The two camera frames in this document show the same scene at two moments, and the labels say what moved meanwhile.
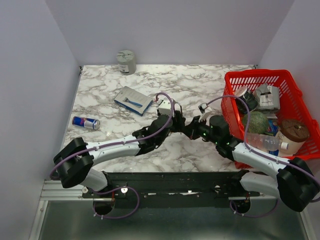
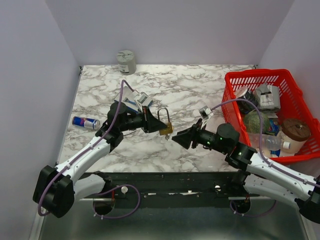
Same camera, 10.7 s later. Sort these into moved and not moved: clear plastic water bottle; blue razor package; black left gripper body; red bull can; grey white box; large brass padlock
Moved: large brass padlock; black left gripper body
Not moved: blue razor package; clear plastic water bottle; red bull can; grey white box
